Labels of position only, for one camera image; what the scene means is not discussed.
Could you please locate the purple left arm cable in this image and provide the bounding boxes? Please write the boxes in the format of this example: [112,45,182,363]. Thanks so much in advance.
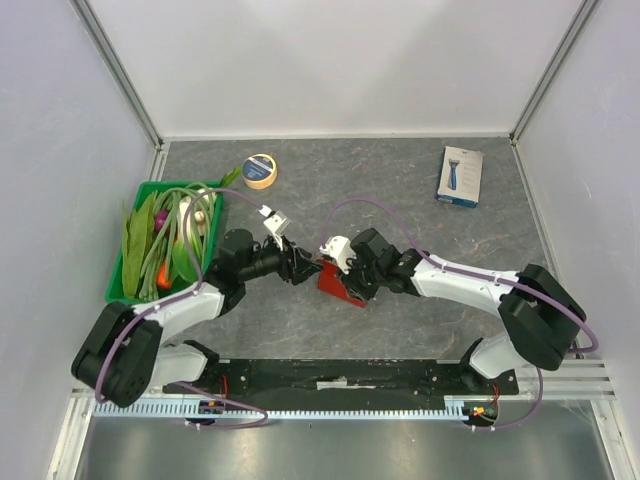
[94,187,274,431]

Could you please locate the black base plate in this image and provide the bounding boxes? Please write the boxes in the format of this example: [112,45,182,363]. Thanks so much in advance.
[194,359,519,411]

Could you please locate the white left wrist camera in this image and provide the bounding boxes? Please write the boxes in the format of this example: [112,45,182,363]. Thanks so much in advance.
[259,205,290,251]

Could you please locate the razor package box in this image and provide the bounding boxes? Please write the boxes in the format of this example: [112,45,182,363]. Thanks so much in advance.
[435,146,484,208]

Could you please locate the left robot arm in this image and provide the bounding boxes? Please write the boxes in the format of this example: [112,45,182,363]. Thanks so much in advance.
[71,229,321,407]

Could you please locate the bok choy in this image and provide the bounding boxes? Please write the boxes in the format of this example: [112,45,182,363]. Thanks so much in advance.
[171,197,206,283]

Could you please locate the green leafy vegetables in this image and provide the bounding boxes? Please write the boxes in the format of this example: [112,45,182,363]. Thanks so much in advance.
[121,192,157,299]

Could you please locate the orange carrot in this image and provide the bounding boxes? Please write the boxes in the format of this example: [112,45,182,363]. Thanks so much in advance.
[156,261,172,290]

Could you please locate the red paper box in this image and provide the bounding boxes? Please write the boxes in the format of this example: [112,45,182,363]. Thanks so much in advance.
[317,259,366,308]

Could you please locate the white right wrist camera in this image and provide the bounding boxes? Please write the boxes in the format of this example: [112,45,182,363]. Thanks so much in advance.
[319,236,357,274]

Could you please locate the green long beans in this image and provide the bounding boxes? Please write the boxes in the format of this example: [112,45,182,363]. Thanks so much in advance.
[137,182,221,301]

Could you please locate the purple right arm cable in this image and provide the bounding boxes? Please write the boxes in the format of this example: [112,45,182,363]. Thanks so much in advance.
[322,198,600,432]

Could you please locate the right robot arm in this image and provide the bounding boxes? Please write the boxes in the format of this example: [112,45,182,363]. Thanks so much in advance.
[325,228,586,394]

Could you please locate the masking tape roll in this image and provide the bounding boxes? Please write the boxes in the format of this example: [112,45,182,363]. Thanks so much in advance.
[242,153,278,190]

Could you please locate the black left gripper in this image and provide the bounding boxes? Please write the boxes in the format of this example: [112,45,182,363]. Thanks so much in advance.
[239,232,323,285]

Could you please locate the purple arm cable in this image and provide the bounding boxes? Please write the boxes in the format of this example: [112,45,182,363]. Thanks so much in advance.
[94,187,274,431]
[322,198,600,432]

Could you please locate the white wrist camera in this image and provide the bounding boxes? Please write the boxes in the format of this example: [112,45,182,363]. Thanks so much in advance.
[259,205,290,251]
[319,236,357,274]

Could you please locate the purple onion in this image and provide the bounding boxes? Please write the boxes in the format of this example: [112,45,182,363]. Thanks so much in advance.
[154,210,169,233]

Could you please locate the slotted cable duct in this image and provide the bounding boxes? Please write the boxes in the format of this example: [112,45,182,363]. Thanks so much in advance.
[93,397,469,421]

